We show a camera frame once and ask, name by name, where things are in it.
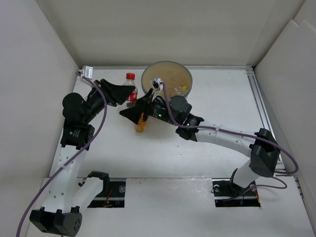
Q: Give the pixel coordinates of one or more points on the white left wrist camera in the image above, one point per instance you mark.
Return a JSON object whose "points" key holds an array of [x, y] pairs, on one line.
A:
{"points": [[85, 72]]}

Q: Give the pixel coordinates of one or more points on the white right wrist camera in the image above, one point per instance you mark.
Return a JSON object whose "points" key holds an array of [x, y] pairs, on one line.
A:
{"points": [[156, 84]]}

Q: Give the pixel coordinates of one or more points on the yellow cap orange label bottle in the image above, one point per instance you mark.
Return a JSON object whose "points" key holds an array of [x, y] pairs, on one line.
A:
{"points": [[181, 91]]}

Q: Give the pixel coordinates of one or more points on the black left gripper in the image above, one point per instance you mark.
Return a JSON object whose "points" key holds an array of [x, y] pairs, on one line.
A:
{"points": [[116, 95]]}

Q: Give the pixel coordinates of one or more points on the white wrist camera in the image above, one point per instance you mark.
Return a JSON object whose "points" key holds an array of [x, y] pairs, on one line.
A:
{"points": [[85, 72], [156, 84]]}

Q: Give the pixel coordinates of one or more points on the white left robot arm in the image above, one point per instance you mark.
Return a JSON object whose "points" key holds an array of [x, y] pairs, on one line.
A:
{"points": [[61, 211]]}

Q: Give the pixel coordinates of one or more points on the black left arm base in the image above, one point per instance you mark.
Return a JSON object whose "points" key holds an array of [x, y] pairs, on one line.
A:
{"points": [[114, 197]]}

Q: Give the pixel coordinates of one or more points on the beige bin with grey rim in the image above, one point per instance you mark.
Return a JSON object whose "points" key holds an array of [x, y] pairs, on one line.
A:
{"points": [[172, 74]]}

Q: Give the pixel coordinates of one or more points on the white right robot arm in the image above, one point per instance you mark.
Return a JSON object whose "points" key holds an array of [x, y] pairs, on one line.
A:
{"points": [[259, 147]]}

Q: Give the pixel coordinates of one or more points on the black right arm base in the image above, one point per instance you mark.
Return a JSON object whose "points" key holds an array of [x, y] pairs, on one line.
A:
{"points": [[227, 194]]}

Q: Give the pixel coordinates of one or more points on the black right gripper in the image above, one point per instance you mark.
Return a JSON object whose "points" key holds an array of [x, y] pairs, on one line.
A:
{"points": [[143, 104]]}

